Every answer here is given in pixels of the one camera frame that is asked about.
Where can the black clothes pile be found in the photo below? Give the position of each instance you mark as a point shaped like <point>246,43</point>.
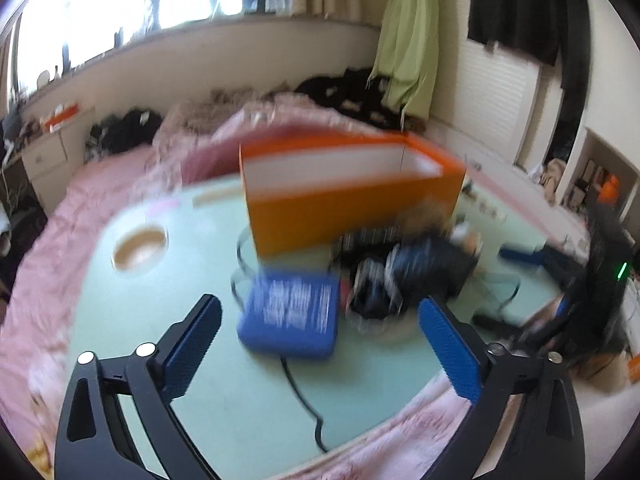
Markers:
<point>340,90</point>
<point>125,130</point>

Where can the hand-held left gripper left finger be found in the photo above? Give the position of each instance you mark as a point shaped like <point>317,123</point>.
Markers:
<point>192,347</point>

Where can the black white striped item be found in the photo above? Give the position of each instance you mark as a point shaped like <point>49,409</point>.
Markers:
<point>365,244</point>

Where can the light green hanging garment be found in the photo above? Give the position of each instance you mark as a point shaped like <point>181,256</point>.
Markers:
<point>407,40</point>

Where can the blue rectangular power pack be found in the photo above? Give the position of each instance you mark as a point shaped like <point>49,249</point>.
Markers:
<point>290,315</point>

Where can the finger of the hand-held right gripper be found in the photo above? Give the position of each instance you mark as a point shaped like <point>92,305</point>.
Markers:
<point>530,332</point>
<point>520,255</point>

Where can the light green cartoon desktop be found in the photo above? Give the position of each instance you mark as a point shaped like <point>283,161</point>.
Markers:
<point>250,410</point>

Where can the dark blue cloth bundle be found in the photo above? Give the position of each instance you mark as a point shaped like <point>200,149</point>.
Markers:
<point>425,270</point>

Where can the small beige figurine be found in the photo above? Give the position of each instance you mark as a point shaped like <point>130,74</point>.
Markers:
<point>467,239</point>

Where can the dark pink pillow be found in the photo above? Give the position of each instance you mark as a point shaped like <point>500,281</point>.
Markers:
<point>225,150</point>

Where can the small orange white box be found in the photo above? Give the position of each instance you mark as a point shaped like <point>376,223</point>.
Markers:
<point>60,119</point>

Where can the beige crumpled cloth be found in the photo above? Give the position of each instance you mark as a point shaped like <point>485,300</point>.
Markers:
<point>550,180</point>

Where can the black hanging garment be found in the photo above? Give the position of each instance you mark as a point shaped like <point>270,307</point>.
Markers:
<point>520,5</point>

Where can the white wall shelf niche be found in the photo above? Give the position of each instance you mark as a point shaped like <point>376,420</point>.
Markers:
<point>595,170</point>

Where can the white louvered door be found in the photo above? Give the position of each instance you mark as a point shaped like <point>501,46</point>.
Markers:
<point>490,100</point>

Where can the white bedside cabinet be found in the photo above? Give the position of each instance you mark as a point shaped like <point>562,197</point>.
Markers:
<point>50,155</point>

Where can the orange cardboard box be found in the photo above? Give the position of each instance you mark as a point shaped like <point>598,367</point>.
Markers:
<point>340,210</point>

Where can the pink floral blanket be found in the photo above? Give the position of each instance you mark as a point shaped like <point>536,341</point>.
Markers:
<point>40,285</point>

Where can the window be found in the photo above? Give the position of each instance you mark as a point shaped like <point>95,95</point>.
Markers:
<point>125,5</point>

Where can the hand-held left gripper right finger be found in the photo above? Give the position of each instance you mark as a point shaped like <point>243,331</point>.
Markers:
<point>450,350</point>

